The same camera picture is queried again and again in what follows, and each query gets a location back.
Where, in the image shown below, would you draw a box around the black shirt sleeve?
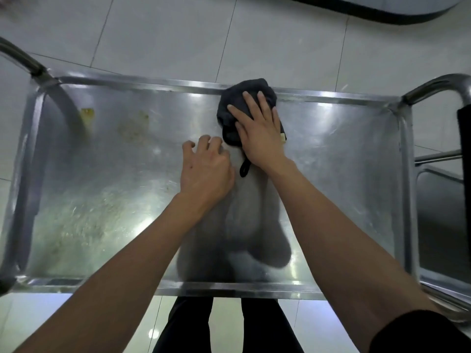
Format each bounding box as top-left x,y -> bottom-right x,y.
369,309 -> 471,353

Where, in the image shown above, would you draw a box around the person's right hand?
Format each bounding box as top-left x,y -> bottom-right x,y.
227,91 -> 288,175

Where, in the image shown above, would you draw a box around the person's left forearm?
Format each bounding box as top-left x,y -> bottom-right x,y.
14,194 -> 207,353

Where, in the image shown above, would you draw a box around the white marble counter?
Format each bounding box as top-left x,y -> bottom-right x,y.
276,0 -> 468,25

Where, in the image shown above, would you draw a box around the black grip steel cart handle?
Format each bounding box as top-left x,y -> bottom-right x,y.
0,36 -> 54,297

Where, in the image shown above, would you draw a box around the stainless steel service cart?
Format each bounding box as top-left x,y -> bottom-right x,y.
0,71 -> 420,301

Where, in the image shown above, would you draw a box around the person's right forearm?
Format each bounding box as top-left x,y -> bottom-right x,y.
268,159 -> 439,353

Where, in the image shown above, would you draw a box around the person's left hand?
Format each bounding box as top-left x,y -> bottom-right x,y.
179,135 -> 236,217

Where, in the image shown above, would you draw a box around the black trousers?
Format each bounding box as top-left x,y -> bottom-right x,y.
153,297 -> 304,353

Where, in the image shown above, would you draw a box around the grey and yellow cleaning cloth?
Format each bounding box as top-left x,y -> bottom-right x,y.
216,77 -> 288,178

